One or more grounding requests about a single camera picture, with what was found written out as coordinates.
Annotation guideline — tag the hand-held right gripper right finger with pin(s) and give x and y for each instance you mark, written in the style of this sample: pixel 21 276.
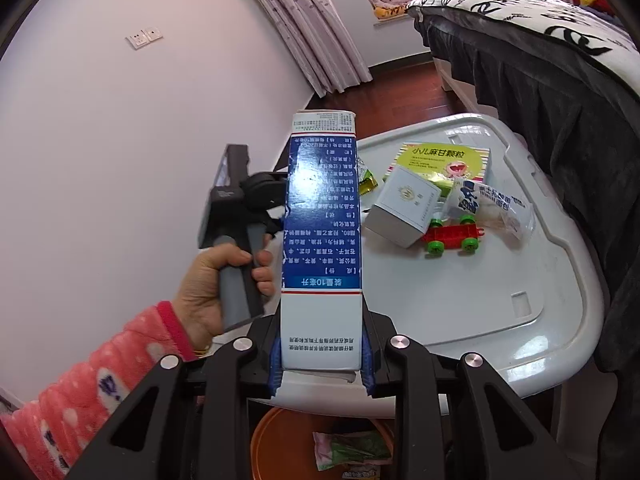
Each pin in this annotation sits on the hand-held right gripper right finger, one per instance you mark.
pixel 369 366

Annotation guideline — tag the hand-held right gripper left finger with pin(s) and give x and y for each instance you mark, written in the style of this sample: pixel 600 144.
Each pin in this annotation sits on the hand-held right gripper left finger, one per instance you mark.
pixel 274 367

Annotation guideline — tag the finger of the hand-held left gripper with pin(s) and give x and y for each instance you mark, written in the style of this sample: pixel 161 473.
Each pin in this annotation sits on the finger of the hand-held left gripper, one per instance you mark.
pixel 265 187

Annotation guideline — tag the blue and white carton box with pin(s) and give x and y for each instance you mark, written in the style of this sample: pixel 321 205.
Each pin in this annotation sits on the blue and white carton box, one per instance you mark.
pixel 320 220

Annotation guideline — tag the orange plastic bin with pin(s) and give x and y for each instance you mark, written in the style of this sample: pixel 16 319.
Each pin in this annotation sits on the orange plastic bin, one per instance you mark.
pixel 280 450

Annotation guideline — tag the person's left forearm pink sleeve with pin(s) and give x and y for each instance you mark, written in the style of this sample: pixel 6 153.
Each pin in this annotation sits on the person's left forearm pink sleeve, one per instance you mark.
pixel 85 390

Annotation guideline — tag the person's left hand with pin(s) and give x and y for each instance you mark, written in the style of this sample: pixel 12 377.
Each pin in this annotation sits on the person's left hand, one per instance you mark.
pixel 200 300

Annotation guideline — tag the pink green wrapper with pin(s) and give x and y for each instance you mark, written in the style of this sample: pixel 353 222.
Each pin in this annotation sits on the pink green wrapper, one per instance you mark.
pixel 350 450

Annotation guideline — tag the green snack wrapper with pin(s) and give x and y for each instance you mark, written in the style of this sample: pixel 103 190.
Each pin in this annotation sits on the green snack wrapper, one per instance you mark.
pixel 365 182

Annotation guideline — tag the small printed wrapper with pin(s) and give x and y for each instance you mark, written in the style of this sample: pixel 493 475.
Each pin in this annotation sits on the small printed wrapper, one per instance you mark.
pixel 362 474

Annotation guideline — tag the white plastic storage box lid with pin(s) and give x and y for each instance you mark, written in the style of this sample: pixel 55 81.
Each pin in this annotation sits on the white plastic storage box lid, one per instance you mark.
pixel 465 305

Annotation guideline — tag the small white cardboard box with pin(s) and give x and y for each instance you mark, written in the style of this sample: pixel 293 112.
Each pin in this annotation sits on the small white cardboard box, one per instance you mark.
pixel 400 205

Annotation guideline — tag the red toy cart green wheels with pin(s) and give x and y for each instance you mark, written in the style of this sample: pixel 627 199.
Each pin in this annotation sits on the red toy cart green wheels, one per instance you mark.
pixel 450 236

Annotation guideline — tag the pink patterned curtain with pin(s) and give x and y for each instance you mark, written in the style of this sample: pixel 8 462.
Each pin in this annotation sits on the pink patterned curtain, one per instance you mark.
pixel 305 25

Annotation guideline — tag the green yellow medicine box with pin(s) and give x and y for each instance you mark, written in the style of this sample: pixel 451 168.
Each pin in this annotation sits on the green yellow medicine box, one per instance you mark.
pixel 440 162

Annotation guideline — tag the clear bread packet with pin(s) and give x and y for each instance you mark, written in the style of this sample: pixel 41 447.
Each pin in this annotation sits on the clear bread packet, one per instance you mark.
pixel 492 207

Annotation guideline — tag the orange printed cloth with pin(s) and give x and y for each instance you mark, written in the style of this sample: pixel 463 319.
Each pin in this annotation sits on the orange printed cloth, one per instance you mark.
pixel 391 11

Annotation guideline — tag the bed with dark grey skirt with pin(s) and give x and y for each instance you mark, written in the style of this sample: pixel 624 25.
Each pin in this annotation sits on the bed with dark grey skirt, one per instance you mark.
pixel 550 160

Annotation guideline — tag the white black printed blanket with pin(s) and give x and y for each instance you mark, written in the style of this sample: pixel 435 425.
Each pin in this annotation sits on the white black printed blanket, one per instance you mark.
pixel 540 25

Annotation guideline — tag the white wall socket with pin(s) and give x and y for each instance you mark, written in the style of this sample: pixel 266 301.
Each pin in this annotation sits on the white wall socket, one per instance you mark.
pixel 144 36

